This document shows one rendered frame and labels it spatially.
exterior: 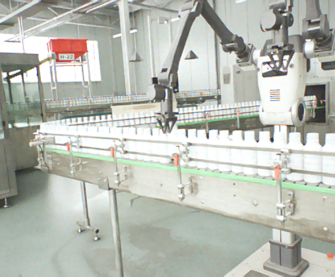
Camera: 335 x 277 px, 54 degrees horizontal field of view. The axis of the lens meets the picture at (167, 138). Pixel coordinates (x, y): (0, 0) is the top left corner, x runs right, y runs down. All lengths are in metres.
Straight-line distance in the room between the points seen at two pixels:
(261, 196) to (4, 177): 3.92
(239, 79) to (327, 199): 6.65
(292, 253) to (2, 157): 3.71
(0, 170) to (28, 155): 2.23
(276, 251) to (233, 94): 5.79
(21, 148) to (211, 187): 5.73
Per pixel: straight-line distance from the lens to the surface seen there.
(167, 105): 1.49
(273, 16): 1.32
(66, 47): 8.43
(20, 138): 6.84
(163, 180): 1.57
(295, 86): 1.84
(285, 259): 2.11
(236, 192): 1.32
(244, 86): 7.81
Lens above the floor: 1.33
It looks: 8 degrees down
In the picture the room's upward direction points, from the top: 4 degrees counter-clockwise
